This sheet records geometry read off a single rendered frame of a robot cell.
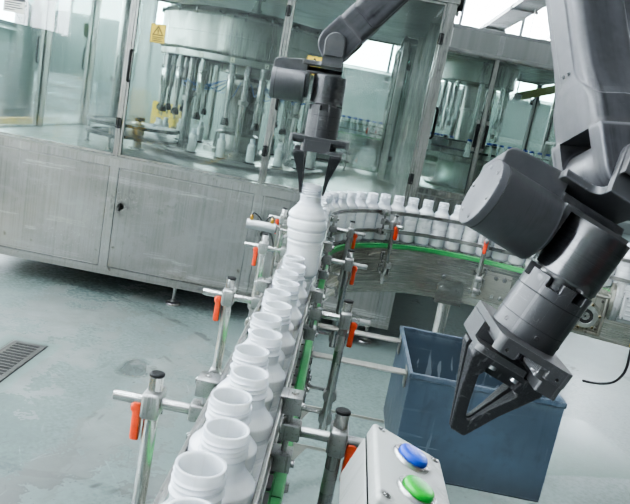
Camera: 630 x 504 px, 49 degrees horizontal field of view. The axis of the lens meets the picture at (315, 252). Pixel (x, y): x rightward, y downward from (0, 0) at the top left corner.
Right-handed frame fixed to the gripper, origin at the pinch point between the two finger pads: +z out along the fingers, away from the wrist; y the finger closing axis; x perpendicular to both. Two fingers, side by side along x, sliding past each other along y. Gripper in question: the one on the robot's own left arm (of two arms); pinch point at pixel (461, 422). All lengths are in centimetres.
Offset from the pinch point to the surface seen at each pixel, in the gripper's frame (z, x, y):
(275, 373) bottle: 11.3, -14.1, -16.8
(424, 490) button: 6.8, 0.6, 0.5
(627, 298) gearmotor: -13, 82, -163
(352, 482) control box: 11.9, -3.6, -4.5
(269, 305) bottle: 9.2, -18.1, -31.1
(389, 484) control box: 7.8, -2.3, 0.8
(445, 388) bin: 19, 21, -74
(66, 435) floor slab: 145, -55, -190
